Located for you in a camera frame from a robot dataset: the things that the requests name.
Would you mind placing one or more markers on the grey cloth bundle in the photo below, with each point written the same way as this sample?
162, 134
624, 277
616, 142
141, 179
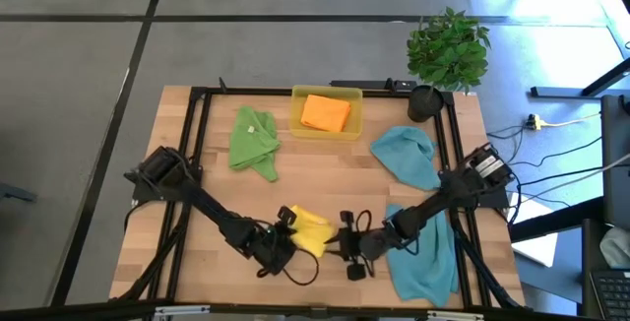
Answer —
617, 247

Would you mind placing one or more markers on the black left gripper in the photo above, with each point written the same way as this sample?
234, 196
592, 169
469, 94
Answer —
268, 254

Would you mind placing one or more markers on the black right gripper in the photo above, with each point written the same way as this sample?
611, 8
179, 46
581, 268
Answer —
374, 244

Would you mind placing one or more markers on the yellow microfiber towel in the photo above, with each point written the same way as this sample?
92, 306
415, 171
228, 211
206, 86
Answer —
312, 230

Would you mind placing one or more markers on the black rectangular bar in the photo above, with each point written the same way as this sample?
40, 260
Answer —
374, 84

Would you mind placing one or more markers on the grey computer case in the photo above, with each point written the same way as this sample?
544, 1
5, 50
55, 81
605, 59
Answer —
615, 163

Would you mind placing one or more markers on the white flat board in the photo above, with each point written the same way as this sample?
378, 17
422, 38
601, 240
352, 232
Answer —
536, 249

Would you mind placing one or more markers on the blue microfiber towel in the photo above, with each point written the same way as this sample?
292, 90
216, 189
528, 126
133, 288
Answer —
428, 276
403, 156

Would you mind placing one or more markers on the silver metal bracket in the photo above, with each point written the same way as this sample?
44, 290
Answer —
182, 310
455, 315

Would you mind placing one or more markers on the black desk leg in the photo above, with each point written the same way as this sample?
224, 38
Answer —
561, 92

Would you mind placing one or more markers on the black keyboard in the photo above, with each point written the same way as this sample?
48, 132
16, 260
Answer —
612, 294

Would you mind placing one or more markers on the orange microfiber towel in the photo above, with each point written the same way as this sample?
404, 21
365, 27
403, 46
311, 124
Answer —
326, 112

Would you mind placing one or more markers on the yellow translucent plastic bin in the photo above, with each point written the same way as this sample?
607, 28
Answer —
295, 114

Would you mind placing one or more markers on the green leafy plant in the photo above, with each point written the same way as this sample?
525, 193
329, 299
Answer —
448, 50

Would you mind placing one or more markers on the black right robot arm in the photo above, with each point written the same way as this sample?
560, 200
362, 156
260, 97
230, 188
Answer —
428, 205

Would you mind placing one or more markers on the dark furniture foot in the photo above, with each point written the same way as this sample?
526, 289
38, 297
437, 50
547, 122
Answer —
17, 193

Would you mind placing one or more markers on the dark desk beam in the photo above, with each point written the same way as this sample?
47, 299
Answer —
556, 222

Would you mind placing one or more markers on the black plant pot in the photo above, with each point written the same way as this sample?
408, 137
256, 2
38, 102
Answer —
424, 104

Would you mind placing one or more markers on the black aluminium table frame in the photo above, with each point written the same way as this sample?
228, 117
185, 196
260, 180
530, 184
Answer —
236, 91

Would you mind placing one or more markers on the black frame crossbar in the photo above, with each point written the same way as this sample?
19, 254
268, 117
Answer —
74, 312

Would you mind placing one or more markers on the green microfiber towel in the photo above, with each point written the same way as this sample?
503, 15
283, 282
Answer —
251, 139

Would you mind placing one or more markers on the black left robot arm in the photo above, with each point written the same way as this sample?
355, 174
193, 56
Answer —
211, 208

